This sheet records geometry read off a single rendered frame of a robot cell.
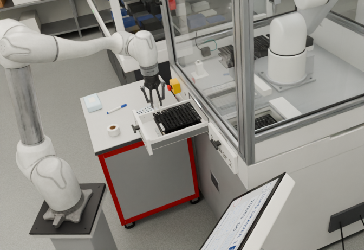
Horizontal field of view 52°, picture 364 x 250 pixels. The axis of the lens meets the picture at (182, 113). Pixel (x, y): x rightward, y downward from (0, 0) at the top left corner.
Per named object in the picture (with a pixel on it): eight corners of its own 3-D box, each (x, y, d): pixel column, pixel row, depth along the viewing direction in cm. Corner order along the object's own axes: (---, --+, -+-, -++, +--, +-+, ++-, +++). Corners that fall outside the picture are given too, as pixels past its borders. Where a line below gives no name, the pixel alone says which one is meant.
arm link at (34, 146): (33, 193, 172) (14, 171, 185) (65, 178, 181) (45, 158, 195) (-5, 30, 133) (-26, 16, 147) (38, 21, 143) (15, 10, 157)
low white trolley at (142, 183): (123, 236, 251) (94, 152, 207) (106, 176, 300) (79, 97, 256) (202, 205, 264) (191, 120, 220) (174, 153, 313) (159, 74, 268)
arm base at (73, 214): (38, 227, 168) (33, 219, 164) (60, 188, 184) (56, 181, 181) (75, 231, 163) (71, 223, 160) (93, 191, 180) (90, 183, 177)
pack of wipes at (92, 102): (103, 108, 241) (101, 102, 239) (89, 113, 239) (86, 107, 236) (98, 97, 253) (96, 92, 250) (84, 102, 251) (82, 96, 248)
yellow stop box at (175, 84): (173, 95, 230) (171, 85, 225) (169, 89, 235) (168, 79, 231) (181, 93, 231) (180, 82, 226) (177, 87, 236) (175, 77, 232)
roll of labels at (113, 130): (116, 137, 215) (115, 132, 213) (106, 135, 218) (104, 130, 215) (122, 129, 221) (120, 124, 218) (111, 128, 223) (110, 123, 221)
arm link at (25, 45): (59, 35, 138) (42, 26, 146) (8, 32, 125) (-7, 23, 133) (56, 69, 142) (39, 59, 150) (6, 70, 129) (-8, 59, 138)
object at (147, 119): (151, 151, 191) (149, 141, 187) (138, 123, 211) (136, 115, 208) (222, 126, 200) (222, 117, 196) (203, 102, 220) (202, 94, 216)
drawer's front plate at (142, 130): (149, 155, 190) (145, 139, 184) (135, 125, 213) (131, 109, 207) (153, 154, 191) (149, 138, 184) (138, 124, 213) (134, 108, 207)
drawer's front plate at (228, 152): (234, 174, 172) (233, 157, 166) (209, 139, 195) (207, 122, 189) (238, 173, 173) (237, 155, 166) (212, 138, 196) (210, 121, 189)
